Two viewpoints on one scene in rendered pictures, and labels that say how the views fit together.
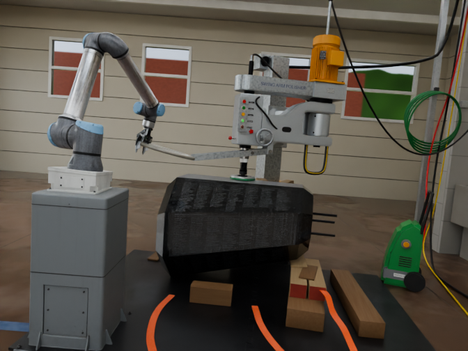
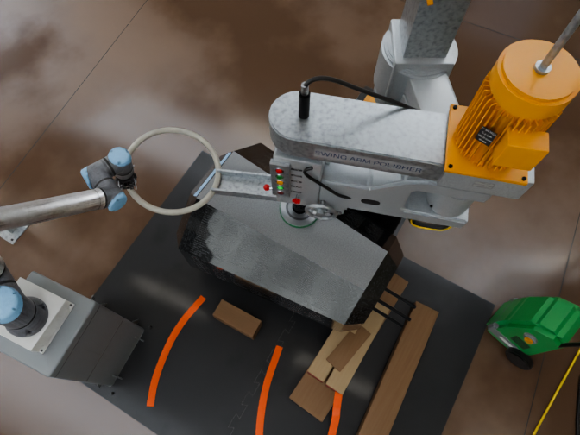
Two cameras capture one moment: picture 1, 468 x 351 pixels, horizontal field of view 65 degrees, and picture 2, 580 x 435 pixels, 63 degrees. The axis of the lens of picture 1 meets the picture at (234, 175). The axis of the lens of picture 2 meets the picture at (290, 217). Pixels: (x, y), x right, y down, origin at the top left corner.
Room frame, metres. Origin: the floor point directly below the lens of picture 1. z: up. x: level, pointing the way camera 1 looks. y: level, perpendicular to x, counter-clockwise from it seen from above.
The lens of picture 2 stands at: (2.22, -0.45, 3.18)
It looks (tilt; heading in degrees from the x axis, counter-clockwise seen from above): 67 degrees down; 25
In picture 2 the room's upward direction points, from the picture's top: straight up
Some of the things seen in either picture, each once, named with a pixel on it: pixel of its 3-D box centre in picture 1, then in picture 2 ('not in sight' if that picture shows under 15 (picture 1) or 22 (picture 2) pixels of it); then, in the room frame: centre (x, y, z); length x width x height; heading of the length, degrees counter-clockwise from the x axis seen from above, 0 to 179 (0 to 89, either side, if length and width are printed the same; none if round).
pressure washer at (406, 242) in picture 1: (406, 237); (548, 321); (3.28, -1.60, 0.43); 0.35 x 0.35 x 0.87; 69
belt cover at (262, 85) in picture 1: (288, 90); (394, 142); (3.24, -0.42, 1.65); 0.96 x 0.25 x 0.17; 103
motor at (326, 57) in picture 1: (325, 60); (510, 115); (3.30, -0.72, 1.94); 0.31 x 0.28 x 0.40; 13
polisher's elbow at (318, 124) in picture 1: (318, 125); (453, 188); (3.31, -0.72, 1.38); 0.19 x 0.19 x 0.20
